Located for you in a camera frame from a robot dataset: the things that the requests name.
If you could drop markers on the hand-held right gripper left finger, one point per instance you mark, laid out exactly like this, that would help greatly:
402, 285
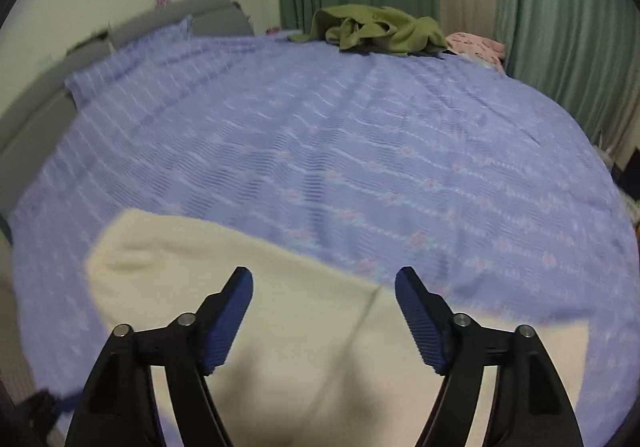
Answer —
225, 327

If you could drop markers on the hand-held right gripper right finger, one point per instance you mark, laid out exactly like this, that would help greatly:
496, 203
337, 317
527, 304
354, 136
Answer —
420, 322

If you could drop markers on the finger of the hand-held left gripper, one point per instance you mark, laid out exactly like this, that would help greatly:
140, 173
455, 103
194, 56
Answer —
42, 409

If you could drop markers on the cream pants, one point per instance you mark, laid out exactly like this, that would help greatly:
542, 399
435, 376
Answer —
300, 327

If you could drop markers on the purple patterned blanket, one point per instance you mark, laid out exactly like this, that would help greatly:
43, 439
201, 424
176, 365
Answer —
300, 142

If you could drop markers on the pink printed cloth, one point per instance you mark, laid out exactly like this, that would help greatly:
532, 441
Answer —
475, 46

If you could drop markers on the olive green cloth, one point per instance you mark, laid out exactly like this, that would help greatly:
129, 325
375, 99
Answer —
395, 29

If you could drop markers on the grey padded headboard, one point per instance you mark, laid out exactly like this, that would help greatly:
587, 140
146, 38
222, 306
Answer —
45, 92

